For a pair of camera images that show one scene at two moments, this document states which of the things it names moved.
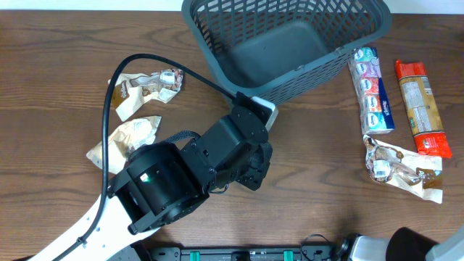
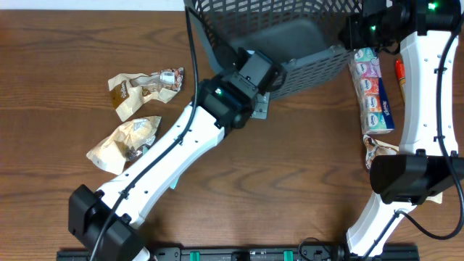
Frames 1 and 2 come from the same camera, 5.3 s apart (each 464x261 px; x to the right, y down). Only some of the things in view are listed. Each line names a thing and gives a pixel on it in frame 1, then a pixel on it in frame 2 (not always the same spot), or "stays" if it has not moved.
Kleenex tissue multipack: (374, 106) stays
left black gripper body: (253, 175) -> (272, 89)
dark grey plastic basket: (281, 50) stays
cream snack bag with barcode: (129, 90) stays
